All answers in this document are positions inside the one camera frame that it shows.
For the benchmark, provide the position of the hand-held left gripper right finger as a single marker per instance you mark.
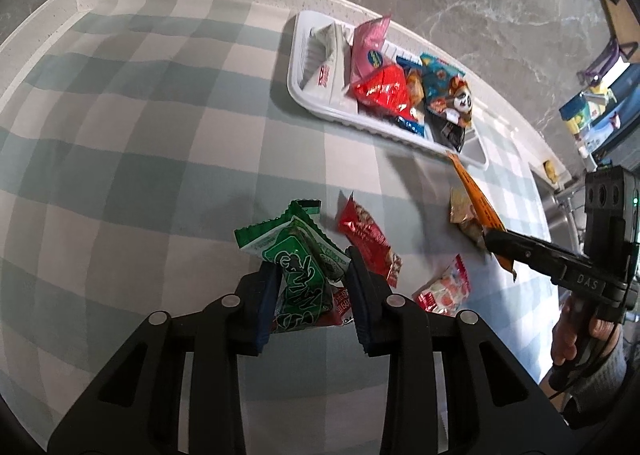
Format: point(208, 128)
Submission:
point(357, 305)

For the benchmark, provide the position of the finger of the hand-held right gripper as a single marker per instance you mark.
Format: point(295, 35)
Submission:
point(525, 250)

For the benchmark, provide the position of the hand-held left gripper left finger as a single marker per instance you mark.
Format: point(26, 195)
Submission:
point(267, 305)

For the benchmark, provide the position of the small red snack packet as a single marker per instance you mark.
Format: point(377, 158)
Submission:
point(340, 307)

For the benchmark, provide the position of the green cartoon snack packet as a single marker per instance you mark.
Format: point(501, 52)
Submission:
point(300, 285)

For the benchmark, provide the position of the green white snack packet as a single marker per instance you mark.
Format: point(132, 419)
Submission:
point(260, 242)

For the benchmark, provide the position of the red nut snack packet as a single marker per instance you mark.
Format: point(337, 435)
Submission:
point(367, 235)

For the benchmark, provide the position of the tan snack packet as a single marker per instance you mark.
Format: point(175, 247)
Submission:
point(462, 215)

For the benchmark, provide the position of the orange snack packet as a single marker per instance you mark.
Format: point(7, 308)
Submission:
point(475, 190)

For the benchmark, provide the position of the pink white snack packet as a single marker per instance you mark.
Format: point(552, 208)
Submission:
point(445, 290)

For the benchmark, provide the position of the black snack packet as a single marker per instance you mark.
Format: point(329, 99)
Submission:
point(447, 132)

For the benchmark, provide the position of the white plastic tray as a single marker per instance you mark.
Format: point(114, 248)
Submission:
point(320, 105)

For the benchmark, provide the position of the pile of snack packets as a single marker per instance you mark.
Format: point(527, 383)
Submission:
point(385, 85)

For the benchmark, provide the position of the person's right forearm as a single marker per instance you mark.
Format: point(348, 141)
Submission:
point(605, 385)

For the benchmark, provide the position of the person's right hand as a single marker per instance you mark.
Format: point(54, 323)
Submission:
point(565, 340)

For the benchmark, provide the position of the yellow sponge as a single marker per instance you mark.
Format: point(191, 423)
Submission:
point(550, 170)

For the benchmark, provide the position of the yellow detergent bottle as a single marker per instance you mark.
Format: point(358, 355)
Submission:
point(582, 124)

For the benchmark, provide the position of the green white checked tablecloth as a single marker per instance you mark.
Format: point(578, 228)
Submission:
point(150, 160)

